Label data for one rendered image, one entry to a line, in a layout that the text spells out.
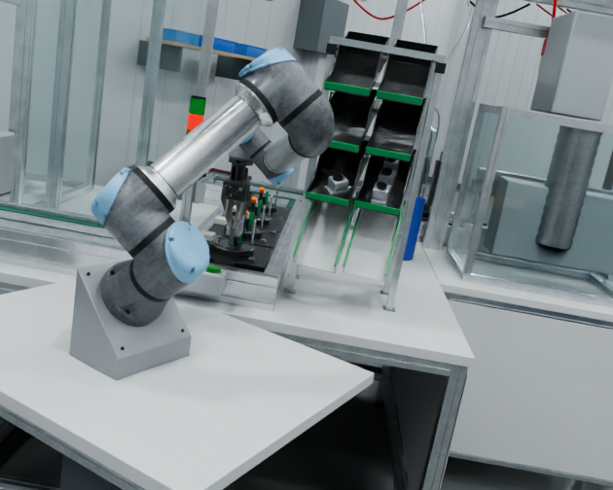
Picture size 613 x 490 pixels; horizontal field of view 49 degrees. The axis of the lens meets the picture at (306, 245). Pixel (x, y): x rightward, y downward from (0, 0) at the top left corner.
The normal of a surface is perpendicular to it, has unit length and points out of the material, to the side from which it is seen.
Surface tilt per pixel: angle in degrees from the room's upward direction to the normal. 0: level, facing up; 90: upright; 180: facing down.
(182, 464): 0
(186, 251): 52
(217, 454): 0
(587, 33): 90
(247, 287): 90
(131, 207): 75
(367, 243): 45
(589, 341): 90
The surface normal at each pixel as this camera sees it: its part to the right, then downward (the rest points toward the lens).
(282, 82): 0.23, 0.07
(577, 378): -0.06, 0.23
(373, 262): -0.04, -0.54
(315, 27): -0.51, 0.12
